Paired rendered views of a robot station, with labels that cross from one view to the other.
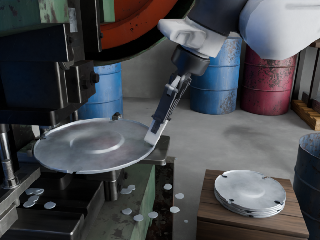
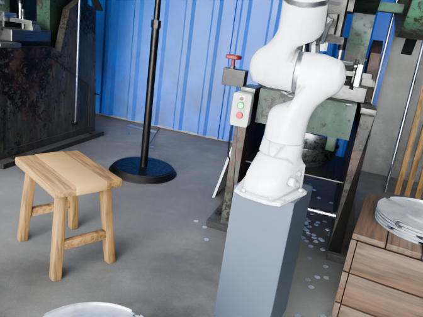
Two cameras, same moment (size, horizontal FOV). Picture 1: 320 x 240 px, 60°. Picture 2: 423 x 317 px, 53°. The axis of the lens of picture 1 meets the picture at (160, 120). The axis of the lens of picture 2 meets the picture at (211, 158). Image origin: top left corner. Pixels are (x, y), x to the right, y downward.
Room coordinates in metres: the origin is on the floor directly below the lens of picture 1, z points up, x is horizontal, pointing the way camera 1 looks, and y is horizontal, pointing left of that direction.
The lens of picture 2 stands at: (0.53, -1.72, 0.88)
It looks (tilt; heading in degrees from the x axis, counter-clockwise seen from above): 18 degrees down; 99
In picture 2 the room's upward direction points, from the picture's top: 8 degrees clockwise
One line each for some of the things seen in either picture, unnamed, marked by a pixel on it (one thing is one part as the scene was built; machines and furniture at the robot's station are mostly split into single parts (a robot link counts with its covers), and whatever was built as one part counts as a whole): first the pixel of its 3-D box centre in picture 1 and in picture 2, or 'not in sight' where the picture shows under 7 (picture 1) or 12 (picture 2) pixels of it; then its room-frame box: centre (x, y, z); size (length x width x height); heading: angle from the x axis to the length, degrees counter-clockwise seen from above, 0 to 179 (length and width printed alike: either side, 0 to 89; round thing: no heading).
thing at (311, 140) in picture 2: not in sight; (300, 149); (0.64, 0.28, 0.36); 0.34 x 0.34 x 0.10
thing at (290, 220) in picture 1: (244, 228); (406, 274); (1.02, -0.38, 0.18); 0.40 x 0.38 x 0.35; 76
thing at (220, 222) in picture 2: not in sight; (255, 116); (0.39, 0.45, 0.45); 0.92 x 0.12 x 0.90; 83
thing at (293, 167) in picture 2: not in sight; (274, 166); (0.53, -0.57, 0.52); 0.22 x 0.19 x 0.14; 72
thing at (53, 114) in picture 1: (43, 109); (323, 41); (0.64, 0.28, 0.86); 0.20 x 0.16 x 0.05; 173
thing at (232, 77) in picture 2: not in sight; (233, 89); (0.30, 0.09, 0.62); 0.10 x 0.06 x 0.20; 173
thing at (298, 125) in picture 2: not in sight; (305, 99); (0.58, -0.54, 0.71); 0.18 x 0.11 x 0.25; 172
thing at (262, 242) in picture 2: not in sight; (262, 252); (0.54, -0.53, 0.23); 0.18 x 0.18 x 0.45; 72
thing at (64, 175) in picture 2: not in sight; (66, 210); (-0.18, -0.42, 0.16); 0.34 x 0.24 x 0.34; 144
